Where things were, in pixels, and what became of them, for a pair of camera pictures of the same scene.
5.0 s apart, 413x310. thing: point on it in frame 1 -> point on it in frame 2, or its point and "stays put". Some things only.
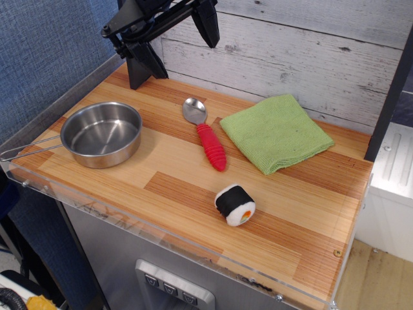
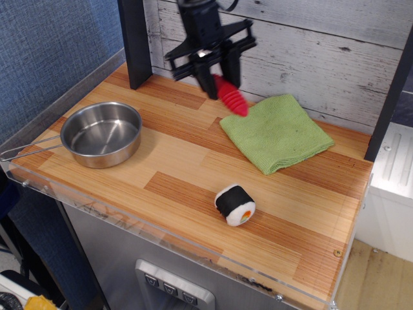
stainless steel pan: [102, 135] stays put
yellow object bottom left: [40, 302] stays put
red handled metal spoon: [196, 110] -> [231, 96]
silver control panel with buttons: [159, 288] stays put
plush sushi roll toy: [235, 204] stays put
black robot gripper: [137, 22] -> [208, 40]
